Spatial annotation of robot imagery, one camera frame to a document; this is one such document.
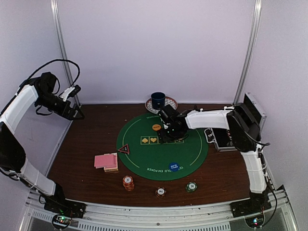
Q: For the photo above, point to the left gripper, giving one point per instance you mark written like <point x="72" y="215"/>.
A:
<point x="69" y="115"/>

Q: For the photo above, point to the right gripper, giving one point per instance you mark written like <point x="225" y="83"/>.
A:
<point x="164" y="137"/>

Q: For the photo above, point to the orange big blind button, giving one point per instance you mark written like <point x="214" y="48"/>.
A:
<point x="156" y="127"/>

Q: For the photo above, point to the black triangular all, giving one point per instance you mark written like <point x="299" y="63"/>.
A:
<point x="124" y="149"/>

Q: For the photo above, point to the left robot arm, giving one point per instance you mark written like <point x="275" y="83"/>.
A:
<point x="37" y="92"/>

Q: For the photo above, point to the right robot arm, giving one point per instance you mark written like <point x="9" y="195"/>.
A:
<point x="243" y="128"/>

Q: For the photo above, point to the blue cup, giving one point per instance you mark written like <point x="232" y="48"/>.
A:
<point x="158" y="100"/>

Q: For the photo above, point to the green round poker mat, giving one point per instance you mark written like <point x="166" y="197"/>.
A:
<point x="150" y="159"/>

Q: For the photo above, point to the blue small blind button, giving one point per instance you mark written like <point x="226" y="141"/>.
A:
<point x="173" y="167"/>

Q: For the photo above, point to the red backed card deck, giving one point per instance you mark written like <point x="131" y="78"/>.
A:
<point x="103" y="160"/>

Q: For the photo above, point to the card deck box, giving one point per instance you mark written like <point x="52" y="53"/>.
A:
<point x="113" y="167"/>

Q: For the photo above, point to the red orange chip stack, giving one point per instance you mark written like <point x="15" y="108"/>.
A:
<point x="128" y="183"/>

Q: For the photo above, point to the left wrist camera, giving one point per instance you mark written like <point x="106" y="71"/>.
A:
<point x="70" y="92"/>

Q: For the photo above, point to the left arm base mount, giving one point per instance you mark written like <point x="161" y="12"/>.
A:
<point x="64" y="214"/>

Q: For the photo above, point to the aluminium front rail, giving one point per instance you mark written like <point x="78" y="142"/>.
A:
<point x="211" y="217"/>

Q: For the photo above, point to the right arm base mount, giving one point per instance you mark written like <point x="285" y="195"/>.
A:
<point x="253" y="213"/>

